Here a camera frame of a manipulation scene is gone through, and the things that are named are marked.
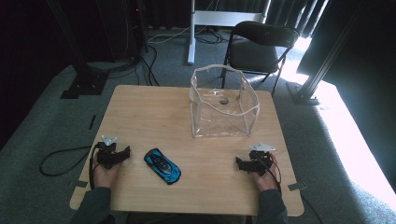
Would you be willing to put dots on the clear plastic bag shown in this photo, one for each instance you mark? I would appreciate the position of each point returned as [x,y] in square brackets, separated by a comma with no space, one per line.
[224,115]

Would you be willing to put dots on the black metal stand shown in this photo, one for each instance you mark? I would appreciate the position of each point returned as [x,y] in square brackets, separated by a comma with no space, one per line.
[314,77]
[81,74]

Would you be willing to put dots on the white metal desk frame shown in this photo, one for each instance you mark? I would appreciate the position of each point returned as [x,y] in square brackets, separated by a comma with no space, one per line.
[218,18]

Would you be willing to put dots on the blue toy car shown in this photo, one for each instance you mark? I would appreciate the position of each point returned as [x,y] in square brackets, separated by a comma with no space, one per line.
[162,165]

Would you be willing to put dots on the dark equipment tower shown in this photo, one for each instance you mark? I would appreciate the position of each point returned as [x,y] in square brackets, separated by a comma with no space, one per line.
[135,29]

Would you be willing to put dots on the small dark oval object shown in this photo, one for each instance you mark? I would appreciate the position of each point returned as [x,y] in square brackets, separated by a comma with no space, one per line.
[223,101]

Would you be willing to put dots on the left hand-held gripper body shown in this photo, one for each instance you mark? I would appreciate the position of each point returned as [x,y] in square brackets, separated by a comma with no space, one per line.
[107,154]

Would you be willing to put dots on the grey tape piece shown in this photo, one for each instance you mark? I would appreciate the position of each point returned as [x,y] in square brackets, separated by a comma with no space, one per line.
[81,184]
[297,186]

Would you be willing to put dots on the black tape strip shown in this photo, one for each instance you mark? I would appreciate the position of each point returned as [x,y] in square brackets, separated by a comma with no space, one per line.
[92,122]

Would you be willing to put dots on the dark curtain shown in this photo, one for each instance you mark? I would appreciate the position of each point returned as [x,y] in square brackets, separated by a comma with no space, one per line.
[358,93]

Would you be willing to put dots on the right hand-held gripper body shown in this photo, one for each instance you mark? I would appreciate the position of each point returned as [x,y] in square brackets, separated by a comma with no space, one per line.
[260,160]

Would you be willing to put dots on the person's left hand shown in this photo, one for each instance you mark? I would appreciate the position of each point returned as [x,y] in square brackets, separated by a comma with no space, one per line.
[106,177]

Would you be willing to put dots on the person's right hand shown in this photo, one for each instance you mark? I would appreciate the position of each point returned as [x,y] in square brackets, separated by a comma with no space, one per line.
[267,182]

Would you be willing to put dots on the black folding chair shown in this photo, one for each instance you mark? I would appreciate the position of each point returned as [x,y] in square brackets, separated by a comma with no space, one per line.
[255,53]

